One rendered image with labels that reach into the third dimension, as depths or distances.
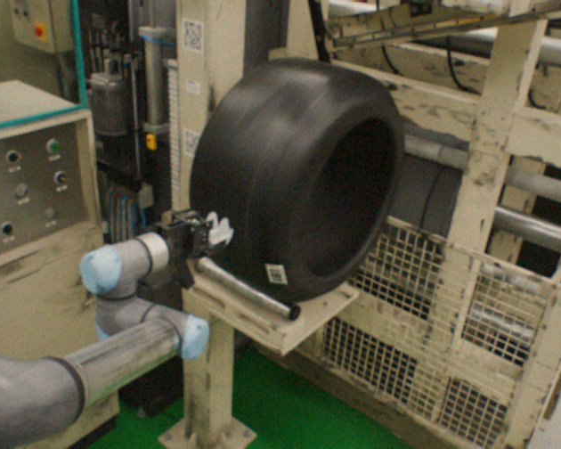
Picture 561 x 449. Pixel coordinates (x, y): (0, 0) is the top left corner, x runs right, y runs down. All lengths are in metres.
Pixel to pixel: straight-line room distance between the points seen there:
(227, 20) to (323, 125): 0.43
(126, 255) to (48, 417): 0.39
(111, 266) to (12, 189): 0.75
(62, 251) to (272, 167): 0.85
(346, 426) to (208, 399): 0.64
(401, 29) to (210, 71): 0.51
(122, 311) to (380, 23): 1.02
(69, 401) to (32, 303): 1.10
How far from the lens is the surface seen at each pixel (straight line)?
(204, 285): 1.66
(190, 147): 1.66
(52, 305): 1.93
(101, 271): 1.05
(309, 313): 1.68
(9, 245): 1.82
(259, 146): 1.25
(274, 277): 1.32
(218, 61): 1.55
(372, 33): 1.69
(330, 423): 2.49
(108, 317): 1.12
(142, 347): 0.95
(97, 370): 0.86
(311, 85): 1.31
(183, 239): 1.18
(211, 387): 2.10
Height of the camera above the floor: 1.82
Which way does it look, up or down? 29 degrees down
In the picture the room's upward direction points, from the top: 4 degrees clockwise
